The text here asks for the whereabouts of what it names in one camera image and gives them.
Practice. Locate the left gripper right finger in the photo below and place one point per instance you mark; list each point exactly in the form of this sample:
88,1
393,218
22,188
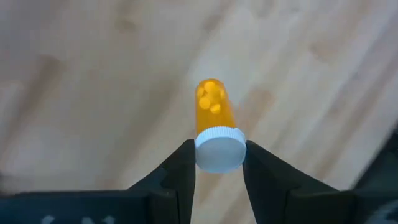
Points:
267,186

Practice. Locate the small orange pill bottle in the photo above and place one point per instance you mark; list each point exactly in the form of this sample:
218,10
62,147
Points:
217,149

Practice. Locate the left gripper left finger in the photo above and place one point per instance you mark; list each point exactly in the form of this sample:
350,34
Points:
174,186

